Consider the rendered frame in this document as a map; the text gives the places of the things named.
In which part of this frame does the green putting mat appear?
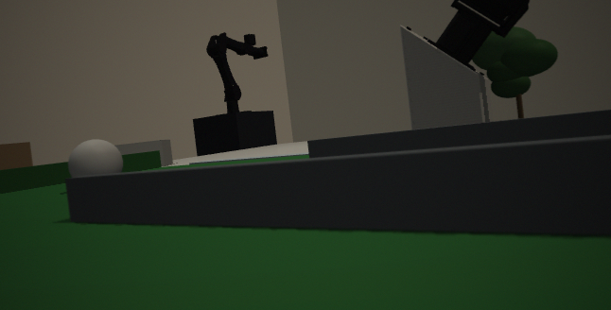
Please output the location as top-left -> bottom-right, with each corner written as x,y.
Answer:
0,183 -> 611,310

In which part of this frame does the brown cube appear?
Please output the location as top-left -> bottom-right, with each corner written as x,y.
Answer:
0,142 -> 33,170

